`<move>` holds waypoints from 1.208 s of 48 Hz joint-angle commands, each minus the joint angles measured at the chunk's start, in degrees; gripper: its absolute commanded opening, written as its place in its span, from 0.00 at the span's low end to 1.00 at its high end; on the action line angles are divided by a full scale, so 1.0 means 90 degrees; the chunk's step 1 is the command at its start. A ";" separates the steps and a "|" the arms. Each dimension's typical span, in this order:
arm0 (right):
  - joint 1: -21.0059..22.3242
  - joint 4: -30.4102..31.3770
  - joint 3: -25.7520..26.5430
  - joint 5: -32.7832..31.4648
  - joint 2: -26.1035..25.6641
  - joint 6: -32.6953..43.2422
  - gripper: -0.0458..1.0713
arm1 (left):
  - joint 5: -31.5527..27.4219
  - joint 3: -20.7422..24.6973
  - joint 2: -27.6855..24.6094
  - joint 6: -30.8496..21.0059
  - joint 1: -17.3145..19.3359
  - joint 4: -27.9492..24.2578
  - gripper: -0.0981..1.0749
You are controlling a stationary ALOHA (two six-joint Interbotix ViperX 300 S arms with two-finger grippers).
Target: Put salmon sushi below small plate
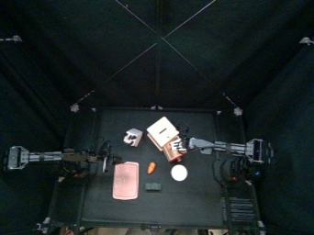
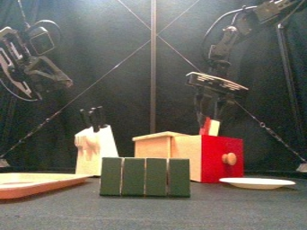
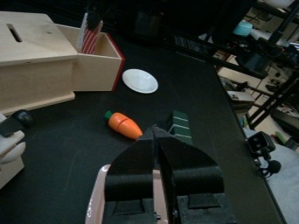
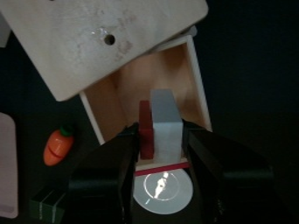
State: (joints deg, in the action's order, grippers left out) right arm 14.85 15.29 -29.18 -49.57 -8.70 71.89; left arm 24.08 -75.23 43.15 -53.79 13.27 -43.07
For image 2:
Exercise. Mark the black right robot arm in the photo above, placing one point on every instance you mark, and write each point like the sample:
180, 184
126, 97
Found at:
224, 48

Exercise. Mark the wooden drawer with red face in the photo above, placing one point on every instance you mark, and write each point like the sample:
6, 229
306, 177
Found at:
220, 161

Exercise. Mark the light wooden box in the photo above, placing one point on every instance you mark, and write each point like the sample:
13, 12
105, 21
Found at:
154, 145

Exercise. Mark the black slanted frame post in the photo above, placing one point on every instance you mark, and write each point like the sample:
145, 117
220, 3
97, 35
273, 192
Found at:
290, 90

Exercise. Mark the pink plastic tray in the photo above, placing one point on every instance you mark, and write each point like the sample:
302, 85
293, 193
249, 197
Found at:
37, 182

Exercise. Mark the red and grey block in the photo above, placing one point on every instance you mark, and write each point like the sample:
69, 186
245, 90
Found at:
210, 128

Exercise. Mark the green striped toy block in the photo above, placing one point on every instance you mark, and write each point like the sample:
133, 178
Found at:
145, 177

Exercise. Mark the small white plate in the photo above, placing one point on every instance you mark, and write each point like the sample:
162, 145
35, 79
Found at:
257, 182

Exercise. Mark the grey vertical frame pole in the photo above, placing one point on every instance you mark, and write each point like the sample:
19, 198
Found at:
154, 75

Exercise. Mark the white toy knife block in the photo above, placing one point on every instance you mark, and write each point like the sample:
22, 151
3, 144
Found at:
97, 149

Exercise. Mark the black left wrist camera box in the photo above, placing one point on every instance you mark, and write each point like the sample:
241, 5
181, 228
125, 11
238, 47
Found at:
41, 42

